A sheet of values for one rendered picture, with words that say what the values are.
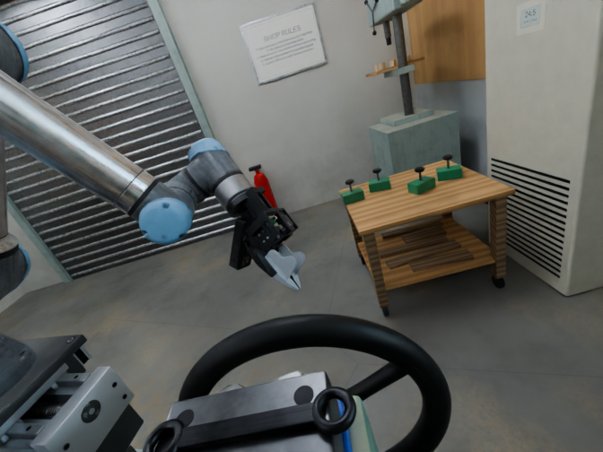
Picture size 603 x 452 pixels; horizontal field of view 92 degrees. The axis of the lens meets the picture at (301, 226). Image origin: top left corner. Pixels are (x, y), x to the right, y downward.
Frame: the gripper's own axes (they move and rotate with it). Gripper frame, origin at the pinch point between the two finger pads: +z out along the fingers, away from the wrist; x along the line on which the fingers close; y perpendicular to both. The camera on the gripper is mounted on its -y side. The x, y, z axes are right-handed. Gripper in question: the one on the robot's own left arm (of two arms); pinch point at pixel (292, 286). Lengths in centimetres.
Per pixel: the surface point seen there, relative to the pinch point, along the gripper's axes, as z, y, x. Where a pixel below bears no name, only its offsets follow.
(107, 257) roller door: -156, -265, 116
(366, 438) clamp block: 10.6, 23.2, -33.4
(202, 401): 4.0, 18.9, -37.3
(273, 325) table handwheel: 3.3, 16.2, -27.2
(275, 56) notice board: -172, -7, 180
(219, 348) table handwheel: 2.0, 11.2, -29.1
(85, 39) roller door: -261, -93, 93
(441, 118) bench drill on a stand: -35, 48, 174
